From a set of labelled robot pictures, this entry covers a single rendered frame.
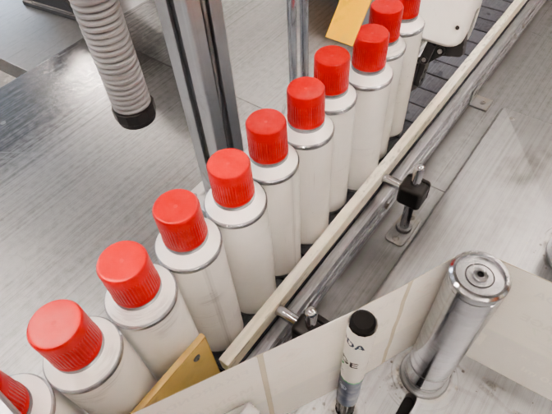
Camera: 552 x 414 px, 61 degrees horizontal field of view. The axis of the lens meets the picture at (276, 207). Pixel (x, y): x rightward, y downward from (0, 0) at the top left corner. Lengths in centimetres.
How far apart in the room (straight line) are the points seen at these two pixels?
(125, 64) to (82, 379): 22
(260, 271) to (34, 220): 39
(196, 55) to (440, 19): 30
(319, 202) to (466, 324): 21
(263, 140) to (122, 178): 39
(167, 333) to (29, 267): 36
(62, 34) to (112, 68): 73
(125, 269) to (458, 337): 23
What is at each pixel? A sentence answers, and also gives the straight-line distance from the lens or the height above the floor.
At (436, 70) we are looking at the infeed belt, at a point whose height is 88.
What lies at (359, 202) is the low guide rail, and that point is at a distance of 54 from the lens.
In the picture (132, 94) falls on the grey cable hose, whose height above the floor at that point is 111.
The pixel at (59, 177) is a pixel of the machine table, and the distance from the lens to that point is 77.
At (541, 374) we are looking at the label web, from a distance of 45.
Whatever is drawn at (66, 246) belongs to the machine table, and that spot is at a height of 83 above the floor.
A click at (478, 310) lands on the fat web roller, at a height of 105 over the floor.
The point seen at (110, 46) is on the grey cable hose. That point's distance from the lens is 37.
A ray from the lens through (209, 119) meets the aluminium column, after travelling 53.
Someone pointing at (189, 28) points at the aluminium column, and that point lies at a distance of 47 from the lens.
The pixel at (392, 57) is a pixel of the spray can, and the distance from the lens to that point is 53.
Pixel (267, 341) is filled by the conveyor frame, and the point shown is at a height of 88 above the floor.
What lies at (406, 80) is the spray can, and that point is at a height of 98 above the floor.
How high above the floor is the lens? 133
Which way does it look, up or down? 51 degrees down
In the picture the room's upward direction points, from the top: 5 degrees counter-clockwise
